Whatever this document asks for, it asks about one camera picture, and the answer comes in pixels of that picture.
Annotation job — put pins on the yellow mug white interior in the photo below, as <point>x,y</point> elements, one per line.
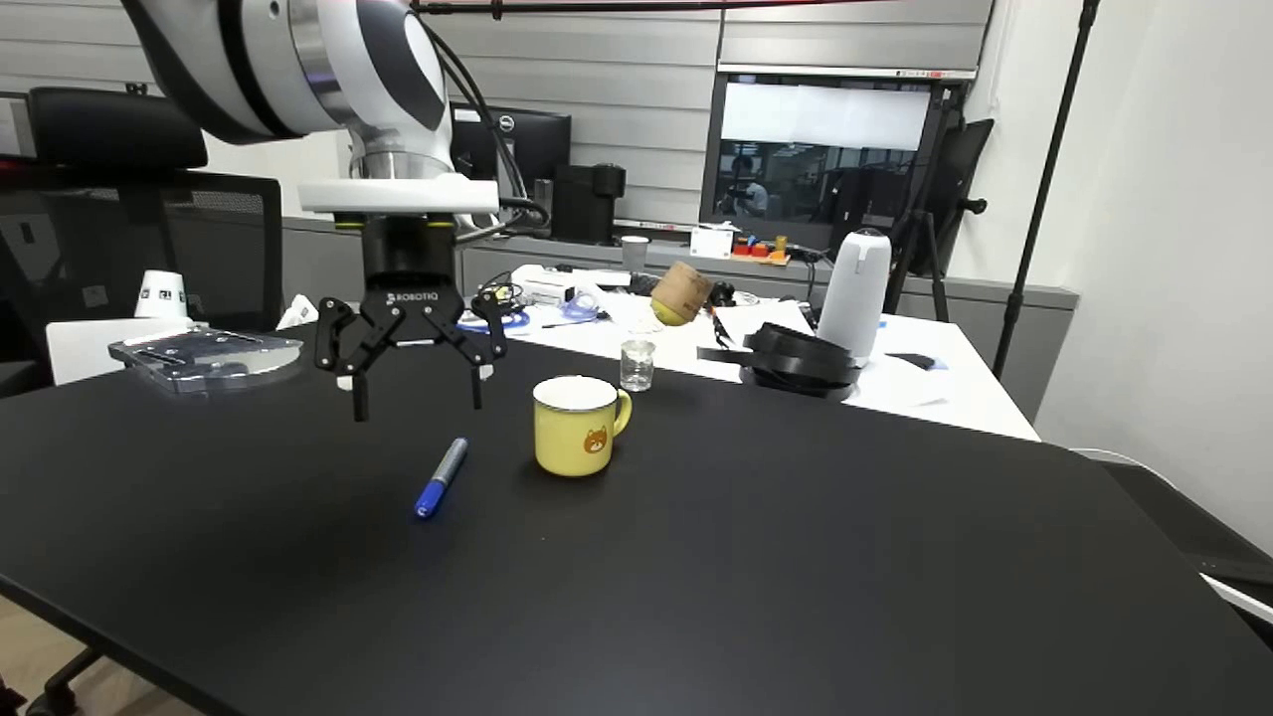
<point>577,424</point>

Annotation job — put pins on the white plastic bottle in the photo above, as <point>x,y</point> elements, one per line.
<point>857,292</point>

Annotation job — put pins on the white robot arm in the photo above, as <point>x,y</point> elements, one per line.
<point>286,69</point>

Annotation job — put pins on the dark monitor screen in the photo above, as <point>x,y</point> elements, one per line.
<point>813,158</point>

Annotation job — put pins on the tilted cork roll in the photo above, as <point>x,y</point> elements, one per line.
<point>678,294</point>

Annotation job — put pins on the small clear glass jar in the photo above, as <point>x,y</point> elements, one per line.
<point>636,362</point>

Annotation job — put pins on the clear plastic tray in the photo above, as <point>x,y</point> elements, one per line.
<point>209,358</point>

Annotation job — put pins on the blue capped marker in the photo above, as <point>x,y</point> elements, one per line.
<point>434,486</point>

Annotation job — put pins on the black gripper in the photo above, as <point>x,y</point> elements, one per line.
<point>406,301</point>

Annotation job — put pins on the black office chair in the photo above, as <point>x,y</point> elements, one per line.
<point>95,187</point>

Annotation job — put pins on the black round stand base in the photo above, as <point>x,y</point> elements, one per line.
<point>800,362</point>

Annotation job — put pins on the black tripod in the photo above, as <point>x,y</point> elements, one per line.
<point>1056,142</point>

